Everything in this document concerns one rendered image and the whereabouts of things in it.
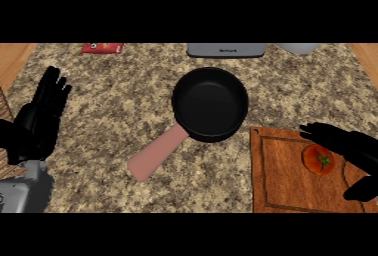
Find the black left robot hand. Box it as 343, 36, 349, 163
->
0, 65, 74, 166

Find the pale grey round container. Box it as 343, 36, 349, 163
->
277, 43, 322, 56

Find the red snack packet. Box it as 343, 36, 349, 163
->
80, 43, 126, 55

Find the brown wooden cutting board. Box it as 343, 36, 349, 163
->
249, 125, 378, 214

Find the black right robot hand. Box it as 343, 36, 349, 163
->
299, 122, 378, 203

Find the red tomato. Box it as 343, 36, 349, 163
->
300, 143, 337, 177

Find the black pan with pink handle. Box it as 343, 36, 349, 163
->
126, 66, 252, 183

